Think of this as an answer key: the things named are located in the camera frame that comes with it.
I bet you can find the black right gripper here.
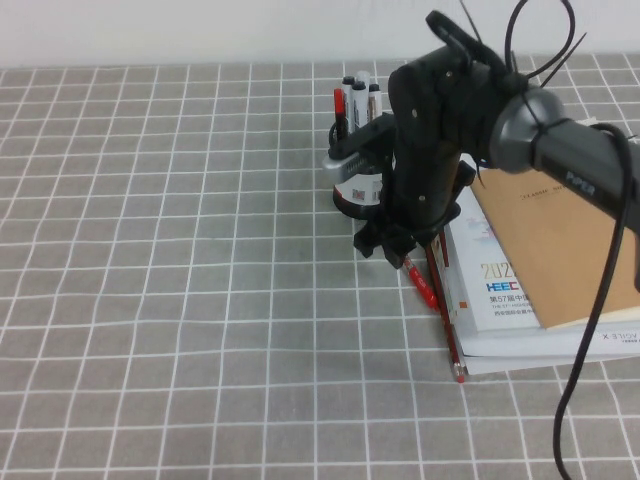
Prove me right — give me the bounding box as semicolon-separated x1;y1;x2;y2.
352;48;484;272

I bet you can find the red gel pen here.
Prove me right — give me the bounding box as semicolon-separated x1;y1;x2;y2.
403;253;442;314

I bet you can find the black mesh pen holder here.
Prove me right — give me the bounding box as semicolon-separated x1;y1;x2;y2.
328;123;396;222

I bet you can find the colourful cover book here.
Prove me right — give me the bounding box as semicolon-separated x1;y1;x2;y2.
426;228;459;321

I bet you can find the red pencil with eraser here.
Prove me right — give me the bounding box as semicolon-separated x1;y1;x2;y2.
424;240;468;384

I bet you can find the black cap white marker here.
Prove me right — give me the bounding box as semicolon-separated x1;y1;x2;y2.
350;81;369;132
341;75;357;137

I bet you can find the black cap brown label marker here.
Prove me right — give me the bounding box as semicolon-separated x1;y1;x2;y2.
368;83;384;122

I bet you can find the red cap marker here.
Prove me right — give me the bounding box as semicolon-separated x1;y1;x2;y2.
332;88;350;147

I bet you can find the tan classic note notebook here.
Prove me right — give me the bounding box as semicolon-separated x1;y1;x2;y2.
469;168;640;332

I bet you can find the white paper folder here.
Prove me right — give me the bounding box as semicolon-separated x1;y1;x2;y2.
439;319;640;377

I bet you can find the white AgileX brochure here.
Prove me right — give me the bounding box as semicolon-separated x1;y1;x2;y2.
451;319;640;359

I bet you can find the black zip tie loop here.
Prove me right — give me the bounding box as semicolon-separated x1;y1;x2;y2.
506;0;589;87

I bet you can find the grey checked tablecloth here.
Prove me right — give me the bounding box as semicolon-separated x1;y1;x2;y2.
0;52;640;480

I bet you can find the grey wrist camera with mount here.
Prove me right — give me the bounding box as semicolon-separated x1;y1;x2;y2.
321;111;399;190

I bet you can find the black camera cable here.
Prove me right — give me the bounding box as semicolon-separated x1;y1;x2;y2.
424;9;640;480

